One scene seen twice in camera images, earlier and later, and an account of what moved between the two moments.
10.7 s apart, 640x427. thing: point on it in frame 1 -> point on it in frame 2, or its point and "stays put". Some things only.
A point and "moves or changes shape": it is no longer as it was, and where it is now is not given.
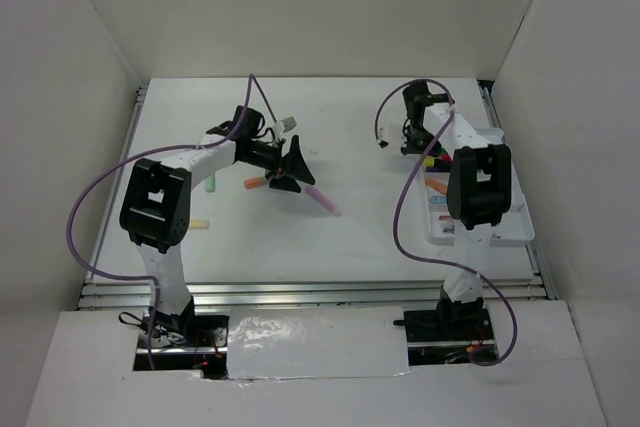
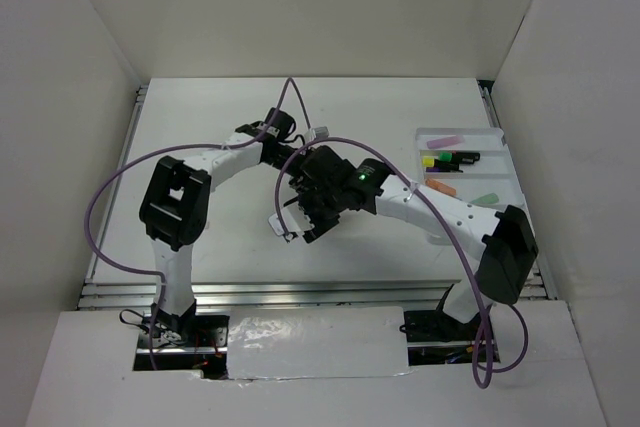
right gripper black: x=408 y=147 -> x=321 y=227
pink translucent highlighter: x=317 y=195 moves or changes shape
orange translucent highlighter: x=440 y=187 stays put
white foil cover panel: x=316 y=342 stays put
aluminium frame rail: x=113 y=296 stays put
